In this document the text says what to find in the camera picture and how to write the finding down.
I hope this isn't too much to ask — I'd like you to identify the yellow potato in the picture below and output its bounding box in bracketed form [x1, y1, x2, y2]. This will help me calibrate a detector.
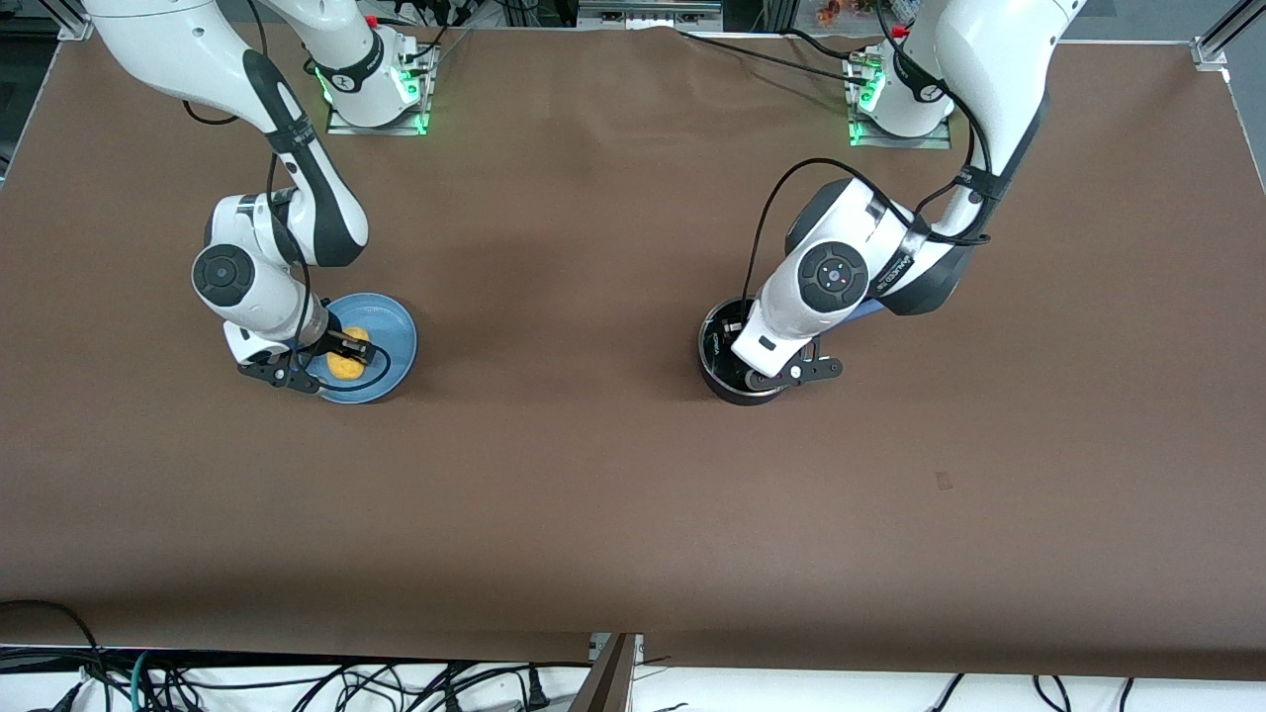
[328, 326, 373, 383]

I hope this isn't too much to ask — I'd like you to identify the short black table cable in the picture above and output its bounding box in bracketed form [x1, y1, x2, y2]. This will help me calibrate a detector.
[781, 27, 871, 62]

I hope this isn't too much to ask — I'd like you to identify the blue round plate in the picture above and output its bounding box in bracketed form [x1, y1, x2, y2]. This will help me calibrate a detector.
[302, 293, 418, 404]

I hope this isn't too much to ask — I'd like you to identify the colourful toy pile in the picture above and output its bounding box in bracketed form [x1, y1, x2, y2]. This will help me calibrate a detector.
[816, 0, 883, 27]

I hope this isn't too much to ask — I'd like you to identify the grey metal box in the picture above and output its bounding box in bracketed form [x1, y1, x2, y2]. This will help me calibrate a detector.
[579, 0, 723, 31]

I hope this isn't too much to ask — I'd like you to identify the brown table cover sheet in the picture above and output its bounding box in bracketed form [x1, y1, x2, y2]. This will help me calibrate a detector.
[0, 18, 1266, 683]

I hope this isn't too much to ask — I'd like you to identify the glass lid with blue knob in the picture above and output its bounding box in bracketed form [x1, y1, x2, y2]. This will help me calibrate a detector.
[703, 299, 792, 396]

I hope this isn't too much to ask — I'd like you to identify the dark pot with blue handle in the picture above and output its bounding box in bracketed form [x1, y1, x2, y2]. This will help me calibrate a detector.
[698, 297, 887, 406]

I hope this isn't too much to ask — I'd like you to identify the long black table cable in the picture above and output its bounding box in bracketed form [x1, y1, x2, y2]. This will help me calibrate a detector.
[678, 30, 876, 88]

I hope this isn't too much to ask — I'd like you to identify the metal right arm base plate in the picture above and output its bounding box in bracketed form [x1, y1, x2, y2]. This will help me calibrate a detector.
[326, 44, 432, 136]

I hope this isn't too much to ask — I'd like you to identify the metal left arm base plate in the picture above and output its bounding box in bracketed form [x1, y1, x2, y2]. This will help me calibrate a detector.
[848, 49, 953, 149]

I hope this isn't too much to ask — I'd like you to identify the aluminium profile beam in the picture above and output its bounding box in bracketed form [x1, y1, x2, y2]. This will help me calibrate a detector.
[569, 633, 644, 712]

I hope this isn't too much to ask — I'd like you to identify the black looped floor cable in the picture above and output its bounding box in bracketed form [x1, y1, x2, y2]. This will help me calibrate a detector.
[0, 599, 108, 712]

